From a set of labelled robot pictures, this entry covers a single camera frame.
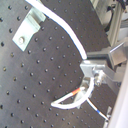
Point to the metal gripper finger with block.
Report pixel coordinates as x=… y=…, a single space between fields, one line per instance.
x=101 y=65

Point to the black perforated breadboard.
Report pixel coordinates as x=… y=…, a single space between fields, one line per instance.
x=48 y=69

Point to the aluminium frame profile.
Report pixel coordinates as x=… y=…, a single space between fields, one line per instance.
x=110 y=14

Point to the metal cable clip bracket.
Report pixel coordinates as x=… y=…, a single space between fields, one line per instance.
x=29 y=26

